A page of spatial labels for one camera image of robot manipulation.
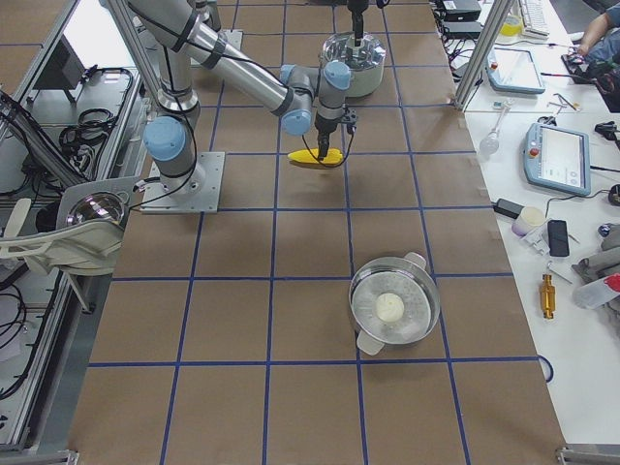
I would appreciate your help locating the black phone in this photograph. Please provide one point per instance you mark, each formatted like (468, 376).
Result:
(558, 239)

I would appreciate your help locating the glass pot lid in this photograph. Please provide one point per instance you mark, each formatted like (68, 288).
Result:
(340, 47)

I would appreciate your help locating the black power adapter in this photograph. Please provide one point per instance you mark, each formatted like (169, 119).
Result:
(507, 208)

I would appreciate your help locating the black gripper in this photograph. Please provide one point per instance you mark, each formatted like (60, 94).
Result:
(324, 127)
(357, 19)

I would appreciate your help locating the gold metal cylinder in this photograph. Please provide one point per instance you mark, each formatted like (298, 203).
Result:
(547, 297)

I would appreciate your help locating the white bun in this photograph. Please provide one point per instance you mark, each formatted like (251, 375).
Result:
(389, 307)

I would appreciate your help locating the aluminium frame post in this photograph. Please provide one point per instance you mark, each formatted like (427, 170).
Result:
(491, 29)

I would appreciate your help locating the pale green electric pot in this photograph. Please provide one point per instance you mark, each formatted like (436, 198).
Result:
(365, 82)

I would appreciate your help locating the steel steamer pot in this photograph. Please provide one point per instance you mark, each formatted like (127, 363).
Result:
(406, 276)

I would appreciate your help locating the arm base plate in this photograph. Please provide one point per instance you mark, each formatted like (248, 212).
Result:
(200, 194)

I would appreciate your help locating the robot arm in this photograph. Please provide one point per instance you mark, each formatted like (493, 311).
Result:
(357, 9)
(301, 97)

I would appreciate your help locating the blue teach pendant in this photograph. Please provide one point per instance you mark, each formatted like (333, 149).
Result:
(513, 70)
(557, 159)

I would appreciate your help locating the yellow corn cob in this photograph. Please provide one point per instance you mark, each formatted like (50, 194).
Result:
(311, 159)

